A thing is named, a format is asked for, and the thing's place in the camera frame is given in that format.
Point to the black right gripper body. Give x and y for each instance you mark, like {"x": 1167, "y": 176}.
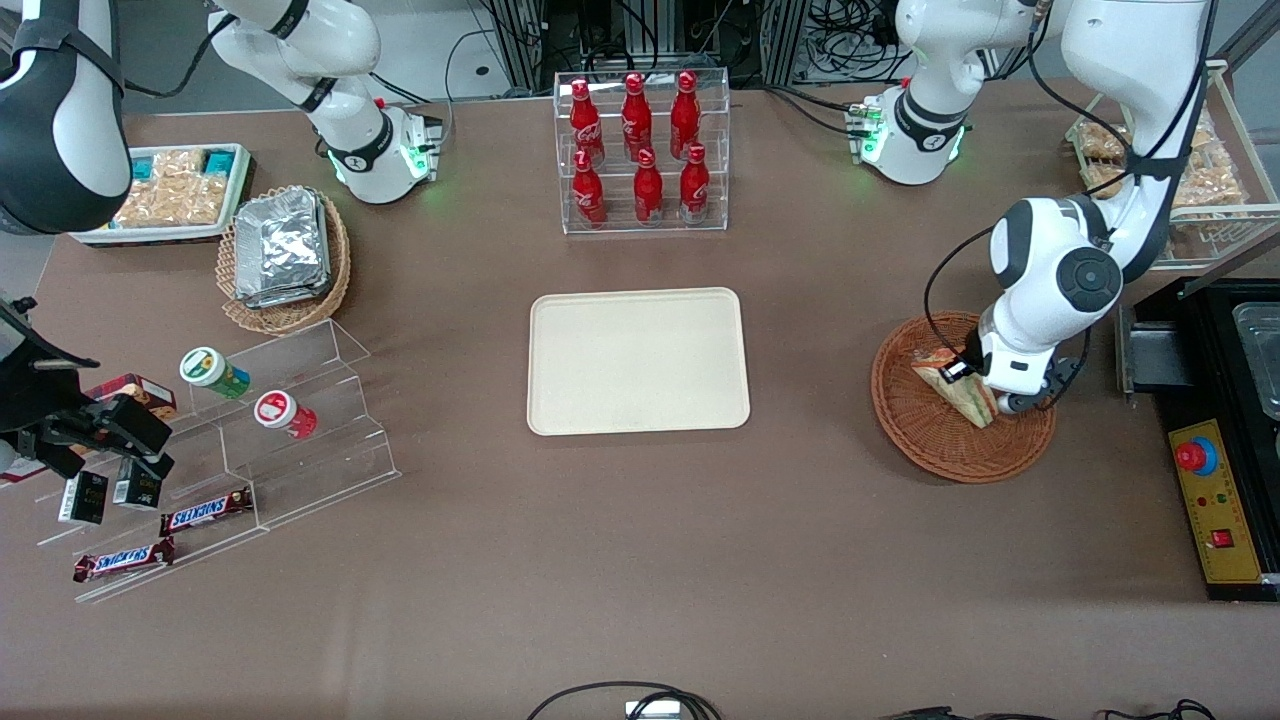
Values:
{"x": 40, "y": 400}

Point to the triangular sandwich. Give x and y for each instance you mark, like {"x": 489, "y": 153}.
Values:
{"x": 965, "y": 400}

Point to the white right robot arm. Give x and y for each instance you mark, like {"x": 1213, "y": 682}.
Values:
{"x": 60, "y": 120}

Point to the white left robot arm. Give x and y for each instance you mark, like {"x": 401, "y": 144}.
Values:
{"x": 1130, "y": 60}

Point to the dark brown wicker basket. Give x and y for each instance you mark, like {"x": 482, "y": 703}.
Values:
{"x": 940, "y": 445}

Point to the white rectangular snack tray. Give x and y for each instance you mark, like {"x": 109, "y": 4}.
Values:
{"x": 150, "y": 235}

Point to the light tan wicker basket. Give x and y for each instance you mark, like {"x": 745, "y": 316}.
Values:
{"x": 285, "y": 318}

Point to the cream plastic tray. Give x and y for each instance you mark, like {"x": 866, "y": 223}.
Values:
{"x": 640, "y": 365}

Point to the brown chocolate box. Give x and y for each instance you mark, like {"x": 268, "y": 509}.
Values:
{"x": 140, "y": 388}

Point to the small black box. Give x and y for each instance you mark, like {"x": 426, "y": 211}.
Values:
{"x": 135, "y": 492}
{"x": 83, "y": 498}

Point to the green lid snack cup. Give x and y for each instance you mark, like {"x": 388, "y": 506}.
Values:
{"x": 205, "y": 366}

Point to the brown snickers bar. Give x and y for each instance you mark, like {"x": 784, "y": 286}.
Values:
{"x": 122, "y": 561}
{"x": 205, "y": 512}

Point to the grey metal block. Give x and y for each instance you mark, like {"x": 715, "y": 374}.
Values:
{"x": 1148, "y": 355}

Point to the red lid snack cup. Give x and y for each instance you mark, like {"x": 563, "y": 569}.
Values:
{"x": 275, "y": 410}

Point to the red emergency stop button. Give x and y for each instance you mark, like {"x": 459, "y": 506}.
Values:
{"x": 1195, "y": 456}

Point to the clear acrylic step stand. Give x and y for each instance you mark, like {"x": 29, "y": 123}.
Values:
{"x": 320, "y": 470}

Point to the clear bag beige snacks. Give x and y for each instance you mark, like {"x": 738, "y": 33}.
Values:
{"x": 1105, "y": 140}
{"x": 1203, "y": 130}
{"x": 1100, "y": 178}
{"x": 1210, "y": 185}

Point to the pile of beige snack bags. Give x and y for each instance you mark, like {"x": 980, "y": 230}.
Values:
{"x": 175, "y": 195}

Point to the silver foil packs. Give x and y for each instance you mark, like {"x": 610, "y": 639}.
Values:
{"x": 282, "y": 245}

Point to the black machine yellow control panel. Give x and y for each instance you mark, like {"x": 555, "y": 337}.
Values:
{"x": 1235, "y": 490}

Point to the steel pan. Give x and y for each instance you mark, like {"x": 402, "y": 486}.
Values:
{"x": 1262, "y": 350}

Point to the teal snack packet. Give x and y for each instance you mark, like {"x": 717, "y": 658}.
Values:
{"x": 143, "y": 168}
{"x": 220, "y": 160}

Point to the red cola bottle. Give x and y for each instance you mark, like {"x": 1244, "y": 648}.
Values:
{"x": 588, "y": 190}
{"x": 636, "y": 115}
{"x": 587, "y": 125}
{"x": 694, "y": 185}
{"x": 648, "y": 190}
{"x": 685, "y": 115}

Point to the clear acrylic bottle rack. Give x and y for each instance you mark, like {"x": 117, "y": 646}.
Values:
{"x": 612, "y": 215}

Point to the silver metal device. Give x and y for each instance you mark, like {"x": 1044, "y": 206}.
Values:
{"x": 652, "y": 711}

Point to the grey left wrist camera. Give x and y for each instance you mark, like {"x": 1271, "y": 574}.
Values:
{"x": 1018, "y": 404}

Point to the red rocker switch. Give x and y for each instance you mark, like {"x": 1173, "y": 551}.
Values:
{"x": 1222, "y": 539}

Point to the aluminium frame post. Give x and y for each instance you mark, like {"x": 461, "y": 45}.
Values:
{"x": 520, "y": 40}
{"x": 785, "y": 40}

